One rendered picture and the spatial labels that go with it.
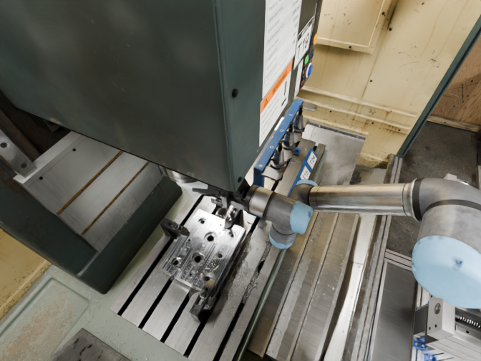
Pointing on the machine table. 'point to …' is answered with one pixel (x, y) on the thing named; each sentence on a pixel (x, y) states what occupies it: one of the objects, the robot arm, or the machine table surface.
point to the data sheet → (279, 38)
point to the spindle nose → (176, 176)
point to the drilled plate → (230, 247)
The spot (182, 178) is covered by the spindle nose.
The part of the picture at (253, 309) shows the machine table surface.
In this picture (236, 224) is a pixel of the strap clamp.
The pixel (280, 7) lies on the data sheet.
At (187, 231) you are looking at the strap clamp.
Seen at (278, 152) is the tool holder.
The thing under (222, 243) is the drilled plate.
